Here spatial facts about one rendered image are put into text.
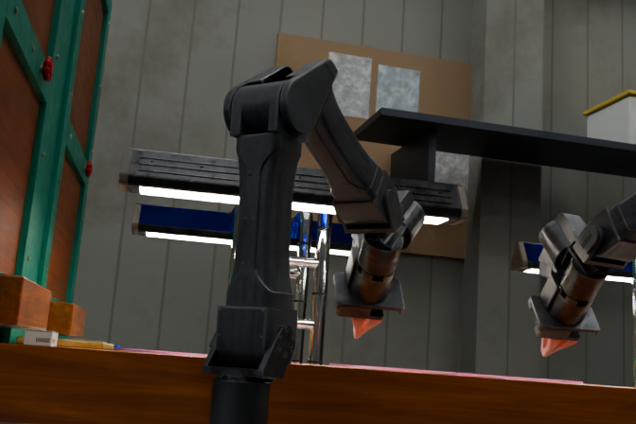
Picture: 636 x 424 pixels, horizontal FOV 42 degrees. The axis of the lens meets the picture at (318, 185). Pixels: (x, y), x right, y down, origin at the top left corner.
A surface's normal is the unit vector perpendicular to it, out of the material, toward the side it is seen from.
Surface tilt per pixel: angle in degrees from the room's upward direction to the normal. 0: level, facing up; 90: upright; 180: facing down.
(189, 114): 90
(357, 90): 90
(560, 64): 90
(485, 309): 90
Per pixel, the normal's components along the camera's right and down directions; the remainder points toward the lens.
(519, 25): 0.24, -0.18
